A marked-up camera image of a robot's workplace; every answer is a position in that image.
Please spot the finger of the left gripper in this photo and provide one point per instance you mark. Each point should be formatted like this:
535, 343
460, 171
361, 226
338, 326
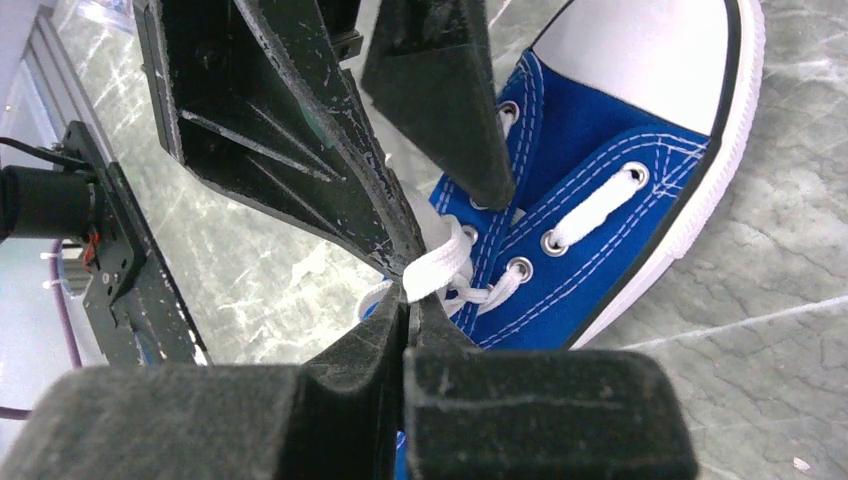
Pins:
251, 97
429, 72

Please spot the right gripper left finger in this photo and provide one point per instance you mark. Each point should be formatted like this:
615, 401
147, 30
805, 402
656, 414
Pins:
333, 417

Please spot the white shoelace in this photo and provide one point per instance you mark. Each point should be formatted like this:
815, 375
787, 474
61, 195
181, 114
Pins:
447, 265

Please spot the blue canvas sneaker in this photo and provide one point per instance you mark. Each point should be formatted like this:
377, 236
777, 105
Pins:
670, 84

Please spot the aluminium frame rail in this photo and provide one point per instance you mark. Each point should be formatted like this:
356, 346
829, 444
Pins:
82, 60

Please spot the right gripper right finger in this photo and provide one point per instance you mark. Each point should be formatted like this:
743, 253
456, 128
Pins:
535, 414

